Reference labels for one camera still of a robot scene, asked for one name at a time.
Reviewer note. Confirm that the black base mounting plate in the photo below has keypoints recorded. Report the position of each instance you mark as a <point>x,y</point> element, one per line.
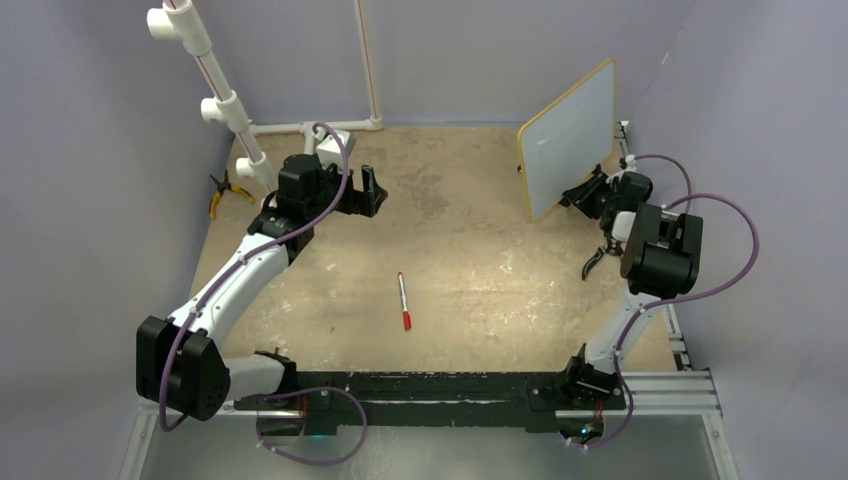
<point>533,401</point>

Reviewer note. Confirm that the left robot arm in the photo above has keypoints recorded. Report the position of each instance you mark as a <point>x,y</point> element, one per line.
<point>179,364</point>

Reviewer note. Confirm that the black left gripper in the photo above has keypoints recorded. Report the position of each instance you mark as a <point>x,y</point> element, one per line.
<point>363,202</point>

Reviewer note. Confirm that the green-handled pliers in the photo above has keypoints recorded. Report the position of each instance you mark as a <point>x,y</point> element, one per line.
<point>610,248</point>

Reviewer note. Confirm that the red-capped white marker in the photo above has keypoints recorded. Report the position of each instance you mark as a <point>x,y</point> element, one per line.
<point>404,302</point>

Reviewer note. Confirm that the yellow-framed whiteboard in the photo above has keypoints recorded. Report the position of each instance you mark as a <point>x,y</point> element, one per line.
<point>560,145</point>

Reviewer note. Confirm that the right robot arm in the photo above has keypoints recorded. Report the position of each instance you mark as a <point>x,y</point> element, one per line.
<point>659,253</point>

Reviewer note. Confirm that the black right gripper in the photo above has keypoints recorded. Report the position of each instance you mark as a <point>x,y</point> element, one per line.
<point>580,196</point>

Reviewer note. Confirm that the white PVC pipe frame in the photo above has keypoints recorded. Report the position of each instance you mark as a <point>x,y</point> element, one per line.
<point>179,21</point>

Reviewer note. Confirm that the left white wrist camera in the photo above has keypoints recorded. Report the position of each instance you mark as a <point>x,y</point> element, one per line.
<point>330,153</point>

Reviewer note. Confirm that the yellow-handled pliers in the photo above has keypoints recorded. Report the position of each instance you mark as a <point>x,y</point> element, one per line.
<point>222,186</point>

